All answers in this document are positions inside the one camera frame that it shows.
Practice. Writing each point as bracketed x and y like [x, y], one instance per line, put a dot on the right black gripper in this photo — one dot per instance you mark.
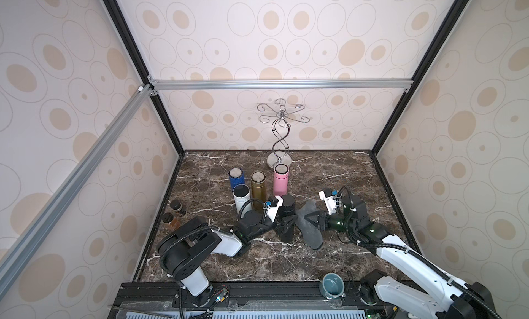
[324, 220]

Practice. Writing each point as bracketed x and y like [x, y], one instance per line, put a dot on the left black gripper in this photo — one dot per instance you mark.
[287, 220]

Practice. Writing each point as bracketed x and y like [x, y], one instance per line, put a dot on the black thermos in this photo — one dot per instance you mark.
[286, 219]

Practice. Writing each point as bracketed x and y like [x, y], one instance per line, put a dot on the grey wiping cloth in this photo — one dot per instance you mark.
[309, 229]

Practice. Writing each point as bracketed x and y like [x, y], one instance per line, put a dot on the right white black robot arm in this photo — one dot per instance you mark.
[439, 293]

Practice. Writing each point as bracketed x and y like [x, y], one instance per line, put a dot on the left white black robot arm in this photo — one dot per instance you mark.
[183, 251]

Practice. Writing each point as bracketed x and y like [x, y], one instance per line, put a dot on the pink thermos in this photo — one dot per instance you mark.
[281, 178]

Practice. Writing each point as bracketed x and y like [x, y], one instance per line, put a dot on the gold thermos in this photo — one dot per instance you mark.
[258, 185]

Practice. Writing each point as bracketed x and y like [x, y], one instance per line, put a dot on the white thermos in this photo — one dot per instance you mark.
[241, 194]

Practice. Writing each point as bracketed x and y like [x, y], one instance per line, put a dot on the blue thermos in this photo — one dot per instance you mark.
[236, 177]

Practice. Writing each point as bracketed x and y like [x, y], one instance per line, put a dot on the teal ceramic mug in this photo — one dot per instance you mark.
[331, 286]

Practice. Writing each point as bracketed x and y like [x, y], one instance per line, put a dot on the dark capped spice jar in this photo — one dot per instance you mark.
[177, 208]

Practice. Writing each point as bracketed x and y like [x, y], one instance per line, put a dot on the amber spice jar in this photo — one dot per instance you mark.
[169, 223]

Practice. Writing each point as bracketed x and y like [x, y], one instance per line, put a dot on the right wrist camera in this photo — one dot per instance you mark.
[331, 201]

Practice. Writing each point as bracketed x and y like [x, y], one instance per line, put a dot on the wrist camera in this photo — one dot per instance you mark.
[272, 206]
[331, 201]

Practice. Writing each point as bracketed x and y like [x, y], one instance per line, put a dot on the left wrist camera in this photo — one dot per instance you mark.
[272, 206]

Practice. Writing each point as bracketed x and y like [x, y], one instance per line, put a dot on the silver wire cup stand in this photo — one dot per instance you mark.
[280, 116]

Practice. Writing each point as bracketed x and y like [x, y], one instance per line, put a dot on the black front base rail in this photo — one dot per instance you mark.
[245, 300]

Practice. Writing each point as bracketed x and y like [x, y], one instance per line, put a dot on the horizontal aluminium rail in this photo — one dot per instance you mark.
[291, 84]

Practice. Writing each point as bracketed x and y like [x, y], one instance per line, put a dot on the left diagonal aluminium rail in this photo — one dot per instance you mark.
[29, 242]

